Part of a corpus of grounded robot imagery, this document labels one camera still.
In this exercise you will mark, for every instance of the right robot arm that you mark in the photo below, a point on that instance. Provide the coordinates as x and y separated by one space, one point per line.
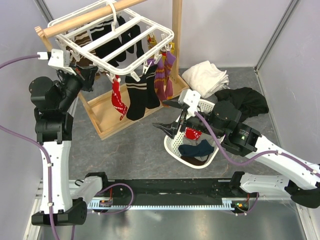
241 144

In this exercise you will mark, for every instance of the folded white towel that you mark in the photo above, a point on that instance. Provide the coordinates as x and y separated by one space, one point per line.
205 78

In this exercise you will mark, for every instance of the purple striped sock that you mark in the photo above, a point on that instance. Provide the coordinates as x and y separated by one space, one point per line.
162 83

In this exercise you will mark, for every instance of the crumpled black cloth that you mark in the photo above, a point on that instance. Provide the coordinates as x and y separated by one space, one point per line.
248 101

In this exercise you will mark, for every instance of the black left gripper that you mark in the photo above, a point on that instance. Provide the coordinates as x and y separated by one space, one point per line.
88 73

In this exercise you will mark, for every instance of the wooden drying rack stand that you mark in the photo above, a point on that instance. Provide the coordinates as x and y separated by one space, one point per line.
97 103

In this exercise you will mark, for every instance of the brown striped sock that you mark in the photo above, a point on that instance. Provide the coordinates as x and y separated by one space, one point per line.
81 40

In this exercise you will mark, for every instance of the yellow reindeer sock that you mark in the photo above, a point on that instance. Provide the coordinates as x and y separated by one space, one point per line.
152 42

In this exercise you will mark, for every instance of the navy blue sock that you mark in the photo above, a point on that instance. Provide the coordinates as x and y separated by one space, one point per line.
203 149

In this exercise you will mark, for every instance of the aluminium rail frame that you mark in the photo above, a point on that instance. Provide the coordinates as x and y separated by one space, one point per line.
274 217

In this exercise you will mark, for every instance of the grey sock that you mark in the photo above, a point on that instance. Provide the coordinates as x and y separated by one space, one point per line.
203 137

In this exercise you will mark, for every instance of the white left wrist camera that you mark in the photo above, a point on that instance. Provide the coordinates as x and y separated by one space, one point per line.
60 60

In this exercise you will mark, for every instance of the black sock with beige stripes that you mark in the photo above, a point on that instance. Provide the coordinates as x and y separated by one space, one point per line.
137 92

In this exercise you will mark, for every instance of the red patterned Christmas sock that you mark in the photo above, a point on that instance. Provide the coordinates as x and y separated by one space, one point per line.
116 98

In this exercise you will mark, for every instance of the white perforated laundry basket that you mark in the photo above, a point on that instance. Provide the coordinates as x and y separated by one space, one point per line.
180 142

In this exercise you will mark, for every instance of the white plastic clip hanger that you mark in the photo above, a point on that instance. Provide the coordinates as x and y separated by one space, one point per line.
119 37

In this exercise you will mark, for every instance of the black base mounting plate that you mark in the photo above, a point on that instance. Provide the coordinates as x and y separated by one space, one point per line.
176 194

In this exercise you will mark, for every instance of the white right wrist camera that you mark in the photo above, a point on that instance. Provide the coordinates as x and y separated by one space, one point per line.
189 100

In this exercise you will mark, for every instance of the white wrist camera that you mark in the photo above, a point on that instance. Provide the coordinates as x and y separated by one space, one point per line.
60 60
189 100

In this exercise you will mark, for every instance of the brown sock in basket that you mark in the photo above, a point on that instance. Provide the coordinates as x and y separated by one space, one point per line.
194 161

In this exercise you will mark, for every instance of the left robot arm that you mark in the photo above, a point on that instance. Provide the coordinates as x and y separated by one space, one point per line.
53 100

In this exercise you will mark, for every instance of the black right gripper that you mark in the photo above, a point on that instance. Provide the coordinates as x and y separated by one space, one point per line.
171 129

